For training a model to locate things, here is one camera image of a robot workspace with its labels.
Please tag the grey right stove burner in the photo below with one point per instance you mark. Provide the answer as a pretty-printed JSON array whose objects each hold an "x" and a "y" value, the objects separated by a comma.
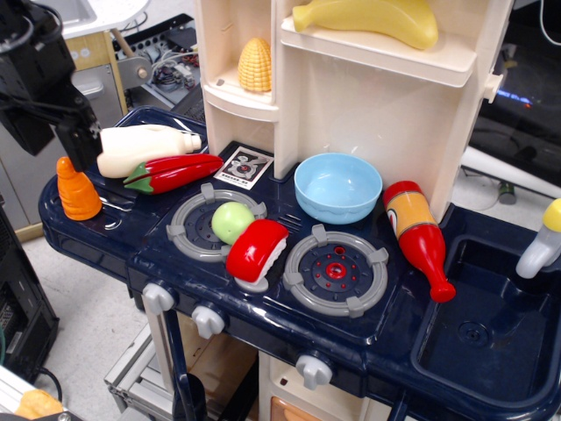
[{"x": 336, "y": 274}]

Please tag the black electronics box with wires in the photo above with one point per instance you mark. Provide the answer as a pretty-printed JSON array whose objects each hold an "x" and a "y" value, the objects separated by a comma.
[{"x": 170, "y": 49}]

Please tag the red toy ketchup bottle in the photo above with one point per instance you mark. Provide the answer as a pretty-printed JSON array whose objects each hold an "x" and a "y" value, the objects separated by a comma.
[{"x": 419, "y": 236}]

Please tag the grey yellow toy faucet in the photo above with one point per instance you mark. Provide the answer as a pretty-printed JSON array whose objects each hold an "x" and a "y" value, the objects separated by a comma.
[{"x": 545, "y": 248}]

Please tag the orange toy carrot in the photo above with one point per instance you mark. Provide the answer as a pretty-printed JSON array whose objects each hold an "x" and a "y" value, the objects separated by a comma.
[{"x": 79, "y": 198}]

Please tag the white toy bottle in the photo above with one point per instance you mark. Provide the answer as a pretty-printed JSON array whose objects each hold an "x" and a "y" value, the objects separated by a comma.
[{"x": 124, "y": 148}]

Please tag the red toy sushi piece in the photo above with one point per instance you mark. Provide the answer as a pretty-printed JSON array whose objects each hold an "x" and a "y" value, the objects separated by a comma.
[{"x": 256, "y": 249}]

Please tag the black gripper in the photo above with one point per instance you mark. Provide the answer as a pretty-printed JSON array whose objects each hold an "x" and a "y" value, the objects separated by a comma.
[{"x": 39, "y": 102}]

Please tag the green toy apple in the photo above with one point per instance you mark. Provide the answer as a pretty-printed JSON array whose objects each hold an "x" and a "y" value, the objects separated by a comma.
[{"x": 230, "y": 220}]

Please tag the grey middle stove knob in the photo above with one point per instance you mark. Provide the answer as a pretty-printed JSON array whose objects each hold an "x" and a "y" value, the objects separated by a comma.
[{"x": 207, "y": 321}]

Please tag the black white sticker label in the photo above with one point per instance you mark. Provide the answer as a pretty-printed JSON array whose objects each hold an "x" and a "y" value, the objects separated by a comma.
[{"x": 244, "y": 167}]

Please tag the yellow toy banana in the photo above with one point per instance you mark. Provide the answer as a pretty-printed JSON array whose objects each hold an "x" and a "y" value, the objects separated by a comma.
[{"x": 411, "y": 22}]

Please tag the cream toy kitchen shelf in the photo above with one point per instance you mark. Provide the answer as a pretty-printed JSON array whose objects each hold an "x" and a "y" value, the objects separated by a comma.
[{"x": 410, "y": 113}]

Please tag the red toy chili pepper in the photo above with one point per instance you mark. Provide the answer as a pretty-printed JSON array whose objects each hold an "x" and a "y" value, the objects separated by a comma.
[{"x": 162, "y": 175}]

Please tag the grey left stove burner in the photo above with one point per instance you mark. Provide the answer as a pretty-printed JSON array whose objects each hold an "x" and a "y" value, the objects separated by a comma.
[{"x": 190, "y": 228}]

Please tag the yellow toy corn cob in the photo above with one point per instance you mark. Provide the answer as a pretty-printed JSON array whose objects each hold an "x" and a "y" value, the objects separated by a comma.
[{"x": 255, "y": 66}]

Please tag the light blue plastic bowl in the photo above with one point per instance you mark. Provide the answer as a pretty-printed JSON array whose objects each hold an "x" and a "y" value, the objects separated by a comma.
[{"x": 337, "y": 188}]

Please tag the navy blue toy kitchen counter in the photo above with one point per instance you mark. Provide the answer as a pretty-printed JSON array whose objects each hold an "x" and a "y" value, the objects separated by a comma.
[{"x": 491, "y": 353}]

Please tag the grey stove burner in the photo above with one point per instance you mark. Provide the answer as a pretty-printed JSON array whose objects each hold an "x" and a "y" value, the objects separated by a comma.
[
  {"x": 336, "y": 274},
  {"x": 190, "y": 228}
]

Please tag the black computer case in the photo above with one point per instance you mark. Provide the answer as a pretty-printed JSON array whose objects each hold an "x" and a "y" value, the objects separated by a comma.
[{"x": 28, "y": 324}]

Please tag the grey left stove knob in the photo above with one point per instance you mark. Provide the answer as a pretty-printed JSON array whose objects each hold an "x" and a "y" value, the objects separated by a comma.
[{"x": 156, "y": 299}]

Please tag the grey stove knob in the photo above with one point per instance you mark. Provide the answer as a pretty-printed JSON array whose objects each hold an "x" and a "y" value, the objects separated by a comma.
[
  {"x": 156, "y": 299},
  {"x": 207, "y": 321},
  {"x": 313, "y": 371}
]

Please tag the aluminium extrusion frame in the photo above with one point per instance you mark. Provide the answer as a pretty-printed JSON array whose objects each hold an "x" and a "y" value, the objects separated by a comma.
[{"x": 141, "y": 380}]

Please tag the grey right stove knob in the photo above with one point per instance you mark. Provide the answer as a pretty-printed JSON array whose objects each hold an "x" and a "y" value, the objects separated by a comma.
[{"x": 313, "y": 371}]

